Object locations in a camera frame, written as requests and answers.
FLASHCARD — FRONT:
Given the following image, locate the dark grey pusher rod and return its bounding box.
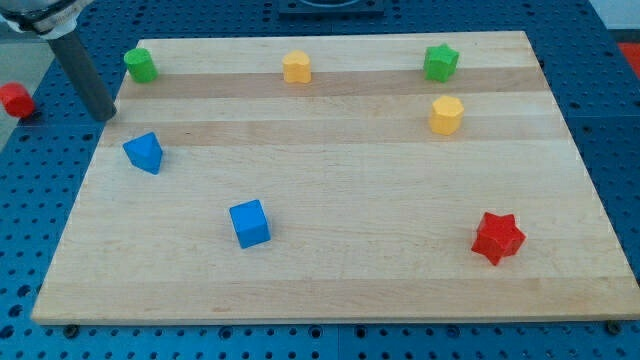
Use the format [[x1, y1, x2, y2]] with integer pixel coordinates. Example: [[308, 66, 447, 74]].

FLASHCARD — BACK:
[[47, 30, 117, 122]]

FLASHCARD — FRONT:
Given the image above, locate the yellow hexagon block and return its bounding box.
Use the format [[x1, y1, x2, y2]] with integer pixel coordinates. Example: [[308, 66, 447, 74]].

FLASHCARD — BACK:
[[428, 96, 465, 136]]

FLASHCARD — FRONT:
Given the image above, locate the red star block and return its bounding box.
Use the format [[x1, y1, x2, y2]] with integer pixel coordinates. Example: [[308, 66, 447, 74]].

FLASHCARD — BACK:
[[471, 212, 526, 266]]

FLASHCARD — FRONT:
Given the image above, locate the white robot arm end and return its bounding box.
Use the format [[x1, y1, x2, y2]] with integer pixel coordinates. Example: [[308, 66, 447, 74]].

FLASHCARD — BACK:
[[1, 0, 93, 40]]

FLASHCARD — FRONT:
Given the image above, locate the yellow heart block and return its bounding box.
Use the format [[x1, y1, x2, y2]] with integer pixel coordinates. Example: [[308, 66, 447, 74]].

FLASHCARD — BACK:
[[281, 50, 312, 84]]

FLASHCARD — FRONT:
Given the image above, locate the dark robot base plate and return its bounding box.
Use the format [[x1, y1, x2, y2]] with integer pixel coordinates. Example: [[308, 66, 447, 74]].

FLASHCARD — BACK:
[[276, 0, 385, 16]]

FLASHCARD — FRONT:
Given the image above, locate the blue cube block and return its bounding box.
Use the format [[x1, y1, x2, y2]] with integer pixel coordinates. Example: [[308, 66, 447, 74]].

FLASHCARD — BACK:
[[229, 199, 271, 249]]

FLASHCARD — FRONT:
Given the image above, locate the green star block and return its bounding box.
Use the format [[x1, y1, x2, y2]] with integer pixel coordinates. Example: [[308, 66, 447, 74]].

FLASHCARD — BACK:
[[423, 43, 459, 83]]

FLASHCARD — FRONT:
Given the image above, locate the blue triangle block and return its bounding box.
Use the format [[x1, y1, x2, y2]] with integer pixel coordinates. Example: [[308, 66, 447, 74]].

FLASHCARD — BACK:
[[123, 132, 163, 175]]

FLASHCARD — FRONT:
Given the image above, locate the wooden board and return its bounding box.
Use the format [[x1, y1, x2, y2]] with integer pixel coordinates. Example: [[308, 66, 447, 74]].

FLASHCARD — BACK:
[[32, 31, 639, 325]]

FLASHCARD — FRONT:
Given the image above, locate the green cylinder block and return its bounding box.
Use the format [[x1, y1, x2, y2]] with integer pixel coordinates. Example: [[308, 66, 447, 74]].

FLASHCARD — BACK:
[[124, 48, 158, 83]]

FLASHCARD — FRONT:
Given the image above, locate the red cylinder block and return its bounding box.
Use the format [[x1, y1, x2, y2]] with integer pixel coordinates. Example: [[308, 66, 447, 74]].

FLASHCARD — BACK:
[[1, 82, 36, 118]]

